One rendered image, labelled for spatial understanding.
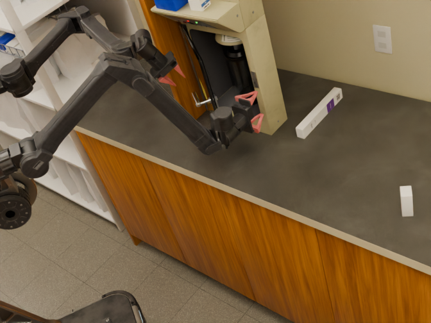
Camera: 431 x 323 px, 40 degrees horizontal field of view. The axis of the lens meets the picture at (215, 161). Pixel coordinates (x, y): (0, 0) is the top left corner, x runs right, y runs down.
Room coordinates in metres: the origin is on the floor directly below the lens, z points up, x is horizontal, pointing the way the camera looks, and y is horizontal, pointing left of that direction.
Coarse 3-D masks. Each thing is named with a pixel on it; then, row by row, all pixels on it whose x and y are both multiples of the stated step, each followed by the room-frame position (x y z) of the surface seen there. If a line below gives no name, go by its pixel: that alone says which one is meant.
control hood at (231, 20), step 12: (216, 0) 1.86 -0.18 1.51; (156, 12) 1.94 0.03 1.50; (168, 12) 1.89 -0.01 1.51; (180, 12) 1.86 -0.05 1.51; (192, 12) 1.83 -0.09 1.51; (204, 12) 1.80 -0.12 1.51; (216, 12) 1.77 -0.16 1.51; (228, 12) 1.75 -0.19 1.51; (240, 12) 1.78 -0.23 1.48; (216, 24) 1.76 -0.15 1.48; (228, 24) 1.74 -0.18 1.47; (240, 24) 1.77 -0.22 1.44
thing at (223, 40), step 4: (216, 36) 1.95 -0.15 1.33; (220, 36) 1.92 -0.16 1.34; (224, 36) 1.90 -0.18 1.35; (228, 36) 1.89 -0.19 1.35; (216, 40) 1.94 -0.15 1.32; (220, 40) 1.92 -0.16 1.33; (224, 40) 1.90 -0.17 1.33; (228, 40) 1.89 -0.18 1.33; (232, 40) 1.88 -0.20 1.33; (236, 40) 1.88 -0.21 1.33; (240, 40) 1.87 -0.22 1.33; (224, 44) 1.90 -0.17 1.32; (228, 44) 1.89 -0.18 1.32; (232, 44) 1.88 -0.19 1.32; (236, 44) 1.87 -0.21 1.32
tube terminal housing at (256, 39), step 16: (224, 0) 1.83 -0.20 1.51; (240, 0) 1.79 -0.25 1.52; (256, 0) 1.83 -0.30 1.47; (256, 16) 1.82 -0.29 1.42; (224, 32) 1.86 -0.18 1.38; (256, 32) 1.81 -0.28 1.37; (256, 48) 1.80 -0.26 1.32; (256, 64) 1.79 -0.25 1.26; (272, 64) 1.84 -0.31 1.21; (272, 80) 1.83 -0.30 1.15; (272, 96) 1.82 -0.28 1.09; (272, 112) 1.80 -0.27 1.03; (272, 128) 1.79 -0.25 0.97
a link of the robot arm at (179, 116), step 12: (132, 84) 1.41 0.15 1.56; (144, 84) 1.41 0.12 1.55; (156, 84) 1.46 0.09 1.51; (144, 96) 1.41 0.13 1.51; (156, 96) 1.45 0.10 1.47; (168, 96) 1.47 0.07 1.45; (156, 108) 1.46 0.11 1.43; (168, 108) 1.46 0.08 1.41; (180, 108) 1.47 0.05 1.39; (180, 120) 1.47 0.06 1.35; (192, 120) 1.48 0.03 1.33; (192, 132) 1.48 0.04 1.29; (204, 132) 1.49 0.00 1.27; (204, 144) 1.49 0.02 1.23
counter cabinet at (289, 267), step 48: (96, 144) 2.30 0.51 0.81; (144, 192) 2.12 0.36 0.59; (192, 192) 1.82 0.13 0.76; (144, 240) 2.30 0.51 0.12; (192, 240) 1.93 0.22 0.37; (240, 240) 1.66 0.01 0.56; (288, 240) 1.44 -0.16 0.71; (336, 240) 1.27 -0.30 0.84; (240, 288) 1.76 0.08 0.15; (288, 288) 1.50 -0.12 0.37; (336, 288) 1.30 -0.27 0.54; (384, 288) 1.14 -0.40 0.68
